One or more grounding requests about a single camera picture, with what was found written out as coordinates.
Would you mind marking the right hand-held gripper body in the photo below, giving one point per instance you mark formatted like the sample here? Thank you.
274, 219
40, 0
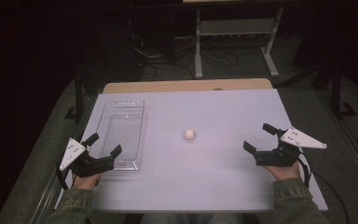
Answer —
276, 157

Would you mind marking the black floor stand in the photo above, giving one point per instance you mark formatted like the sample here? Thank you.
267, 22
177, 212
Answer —
336, 90
78, 93

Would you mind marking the person's left hand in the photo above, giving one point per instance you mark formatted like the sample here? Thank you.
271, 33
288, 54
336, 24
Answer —
87, 182

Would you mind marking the person's right hand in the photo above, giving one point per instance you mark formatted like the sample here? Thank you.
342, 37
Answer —
284, 172

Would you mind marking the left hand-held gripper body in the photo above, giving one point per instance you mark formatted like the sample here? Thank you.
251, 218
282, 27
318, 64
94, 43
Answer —
71, 152

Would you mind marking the white ping pong ball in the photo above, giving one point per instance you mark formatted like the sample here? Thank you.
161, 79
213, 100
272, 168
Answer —
189, 134

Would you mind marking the clear plastic box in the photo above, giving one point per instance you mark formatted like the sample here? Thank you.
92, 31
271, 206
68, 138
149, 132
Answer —
121, 133

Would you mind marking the grey metal desk stand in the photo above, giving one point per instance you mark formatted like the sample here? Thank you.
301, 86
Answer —
234, 27

